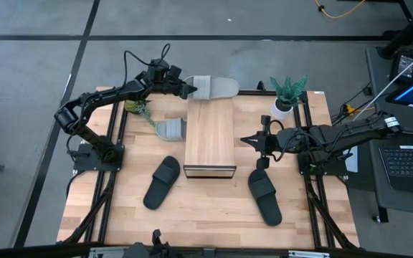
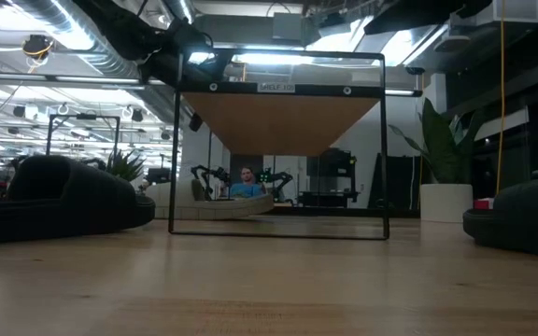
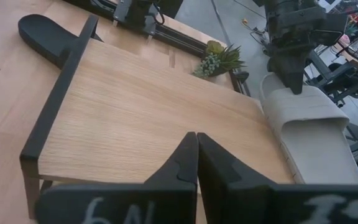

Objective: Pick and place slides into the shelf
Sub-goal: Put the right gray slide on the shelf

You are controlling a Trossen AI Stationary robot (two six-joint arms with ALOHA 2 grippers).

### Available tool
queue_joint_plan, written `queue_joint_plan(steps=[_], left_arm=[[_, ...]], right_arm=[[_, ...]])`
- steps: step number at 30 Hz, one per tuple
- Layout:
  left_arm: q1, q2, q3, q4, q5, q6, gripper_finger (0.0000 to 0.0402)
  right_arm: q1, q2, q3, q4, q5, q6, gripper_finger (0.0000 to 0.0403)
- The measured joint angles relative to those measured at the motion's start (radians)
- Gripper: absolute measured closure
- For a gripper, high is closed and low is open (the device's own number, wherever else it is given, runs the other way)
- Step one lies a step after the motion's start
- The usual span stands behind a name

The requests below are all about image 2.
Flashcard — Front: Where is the white rubber slide sandal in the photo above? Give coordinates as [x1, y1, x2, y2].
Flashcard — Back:
[145, 179, 276, 221]

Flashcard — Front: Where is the spiky green plant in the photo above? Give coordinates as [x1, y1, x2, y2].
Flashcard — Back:
[103, 148, 148, 183]

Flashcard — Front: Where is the black aluminium table frame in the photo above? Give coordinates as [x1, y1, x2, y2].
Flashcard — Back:
[268, 206, 422, 219]

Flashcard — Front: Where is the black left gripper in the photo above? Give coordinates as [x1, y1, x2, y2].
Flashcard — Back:
[137, 21, 235, 89]

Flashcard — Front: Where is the black upright board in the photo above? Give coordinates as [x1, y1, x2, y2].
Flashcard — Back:
[368, 152, 423, 211]

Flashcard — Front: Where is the short silver air duct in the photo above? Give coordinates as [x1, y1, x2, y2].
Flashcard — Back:
[159, 0, 196, 27]

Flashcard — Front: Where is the white ceiling unit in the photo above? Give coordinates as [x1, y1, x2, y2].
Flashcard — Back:
[446, 0, 538, 27]

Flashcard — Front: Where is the yellow hanging cable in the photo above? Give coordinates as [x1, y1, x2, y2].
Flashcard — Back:
[495, 0, 507, 197]

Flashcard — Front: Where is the silver spiral air duct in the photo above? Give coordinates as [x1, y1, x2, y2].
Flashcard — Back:
[11, 0, 149, 80]

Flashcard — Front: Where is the person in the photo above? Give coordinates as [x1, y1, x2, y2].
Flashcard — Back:
[228, 166, 265, 200]

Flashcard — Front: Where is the large-leaf plant in white pot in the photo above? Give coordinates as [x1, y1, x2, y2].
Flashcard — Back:
[388, 97, 474, 224]

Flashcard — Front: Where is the black equipment cart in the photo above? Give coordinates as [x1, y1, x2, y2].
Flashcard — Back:
[296, 147, 360, 209]

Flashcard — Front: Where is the black metal shelf wooden top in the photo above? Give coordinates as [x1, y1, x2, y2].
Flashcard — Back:
[168, 49, 390, 242]

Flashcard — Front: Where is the grey ceiling box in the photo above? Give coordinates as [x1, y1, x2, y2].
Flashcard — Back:
[272, 12, 304, 41]

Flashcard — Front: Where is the black rubber slide sandal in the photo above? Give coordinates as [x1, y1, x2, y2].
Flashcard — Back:
[462, 168, 538, 260]
[0, 154, 157, 246]

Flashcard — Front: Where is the black metal frame stand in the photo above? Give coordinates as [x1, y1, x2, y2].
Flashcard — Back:
[46, 114, 121, 169]

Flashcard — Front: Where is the white shelf label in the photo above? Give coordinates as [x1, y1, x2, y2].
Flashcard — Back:
[256, 82, 297, 93]

